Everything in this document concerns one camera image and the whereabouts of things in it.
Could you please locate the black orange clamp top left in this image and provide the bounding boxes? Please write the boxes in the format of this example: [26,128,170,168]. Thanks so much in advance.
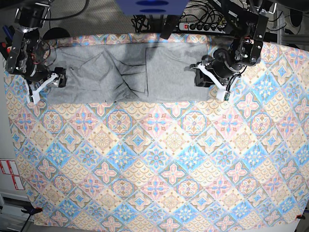
[0,25,21,69]

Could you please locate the black orange clamp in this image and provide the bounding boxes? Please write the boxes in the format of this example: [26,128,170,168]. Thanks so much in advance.
[0,25,21,69]
[21,206,42,216]

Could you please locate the orange clamp bottom right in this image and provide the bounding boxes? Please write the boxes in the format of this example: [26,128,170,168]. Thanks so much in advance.
[296,214,306,219]

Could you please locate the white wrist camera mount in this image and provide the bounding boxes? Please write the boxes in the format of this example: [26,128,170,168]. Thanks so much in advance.
[189,63,230,101]
[29,72,59,105]

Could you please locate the black orange clamp bottom left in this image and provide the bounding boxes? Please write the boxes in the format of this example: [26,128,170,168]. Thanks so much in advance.
[21,206,42,216]

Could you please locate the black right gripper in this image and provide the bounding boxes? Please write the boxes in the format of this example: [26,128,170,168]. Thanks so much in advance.
[24,66,67,88]

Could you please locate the tangled black cables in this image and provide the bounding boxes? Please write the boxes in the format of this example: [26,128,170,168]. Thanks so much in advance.
[130,0,242,33]

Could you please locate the red white labels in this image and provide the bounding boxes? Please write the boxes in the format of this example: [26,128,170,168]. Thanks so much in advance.
[0,159,24,190]

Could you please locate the patterned colourful tablecloth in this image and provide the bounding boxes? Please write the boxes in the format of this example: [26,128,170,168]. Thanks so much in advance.
[4,43,309,232]

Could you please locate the grey T-shirt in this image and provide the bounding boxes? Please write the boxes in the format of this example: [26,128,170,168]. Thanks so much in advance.
[47,43,209,104]

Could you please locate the black centre post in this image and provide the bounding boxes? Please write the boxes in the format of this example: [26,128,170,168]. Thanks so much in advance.
[160,15,181,40]

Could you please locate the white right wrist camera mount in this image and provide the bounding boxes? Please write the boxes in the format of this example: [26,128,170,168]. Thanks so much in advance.
[29,72,59,105]

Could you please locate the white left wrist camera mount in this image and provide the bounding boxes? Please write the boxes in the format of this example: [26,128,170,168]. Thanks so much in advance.
[189,63,230,101]

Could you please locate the white power strip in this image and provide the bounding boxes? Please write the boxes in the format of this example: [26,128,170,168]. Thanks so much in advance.
[178,22,225,34]

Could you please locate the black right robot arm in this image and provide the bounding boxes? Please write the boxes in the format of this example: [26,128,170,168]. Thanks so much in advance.
[7,0,67,88]

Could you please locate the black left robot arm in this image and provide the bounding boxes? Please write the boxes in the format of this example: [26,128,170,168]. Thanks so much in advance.
[190,0,268,91]

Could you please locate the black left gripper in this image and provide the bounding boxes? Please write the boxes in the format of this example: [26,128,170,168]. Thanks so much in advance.
[195,58,241,88]

